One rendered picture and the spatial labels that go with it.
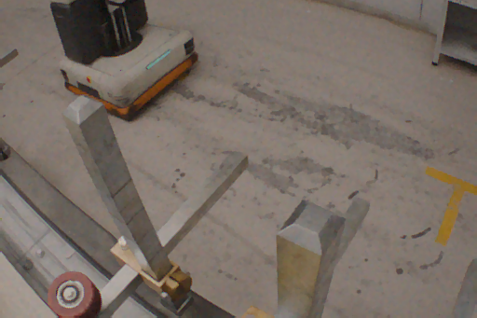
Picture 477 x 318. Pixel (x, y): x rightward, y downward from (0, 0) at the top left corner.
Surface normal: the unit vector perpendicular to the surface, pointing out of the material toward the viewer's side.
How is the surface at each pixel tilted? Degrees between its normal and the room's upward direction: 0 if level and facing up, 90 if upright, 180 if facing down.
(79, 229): 0
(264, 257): 0
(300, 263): 90
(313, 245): 45
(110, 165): 90
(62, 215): 0
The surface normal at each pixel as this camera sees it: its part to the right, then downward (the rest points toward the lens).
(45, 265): -0.10, -0.72
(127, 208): 0.81, 0.34
